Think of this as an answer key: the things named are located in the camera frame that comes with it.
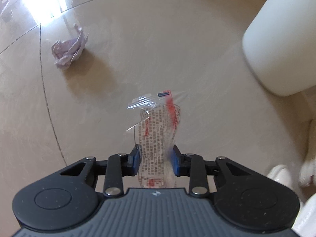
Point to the white plastic trash bin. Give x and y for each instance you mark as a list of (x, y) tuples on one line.
[(279, 46)]

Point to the red printed clear wrapper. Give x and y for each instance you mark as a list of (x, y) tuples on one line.
[(160, 116)]

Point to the lilac paper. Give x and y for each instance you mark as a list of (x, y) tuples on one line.
[(66, 52)]

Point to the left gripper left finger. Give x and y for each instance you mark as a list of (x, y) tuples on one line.
[(119, 166)]

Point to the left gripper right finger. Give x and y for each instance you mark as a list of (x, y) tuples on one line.
[(192, 166)]

